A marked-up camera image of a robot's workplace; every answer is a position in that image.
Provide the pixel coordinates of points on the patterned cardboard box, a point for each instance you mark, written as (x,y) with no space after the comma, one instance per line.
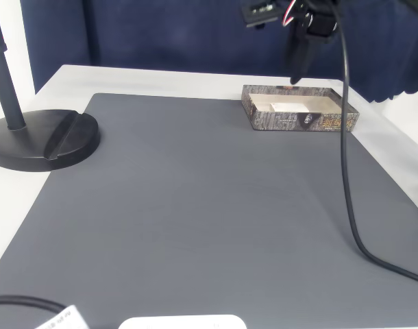
(298,121)

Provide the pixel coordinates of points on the dark blue curtain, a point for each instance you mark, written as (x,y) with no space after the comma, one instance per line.
(161,34)

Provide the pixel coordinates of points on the grey desk mat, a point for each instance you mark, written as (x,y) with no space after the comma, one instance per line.
(195,205)

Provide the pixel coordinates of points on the black round stand base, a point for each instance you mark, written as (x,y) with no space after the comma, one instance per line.
(58,144)

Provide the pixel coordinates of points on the white flat device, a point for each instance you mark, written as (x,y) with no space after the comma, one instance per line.
(181,323)

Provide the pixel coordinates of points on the black stand pole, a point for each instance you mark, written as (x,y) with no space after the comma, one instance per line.
(7,85)

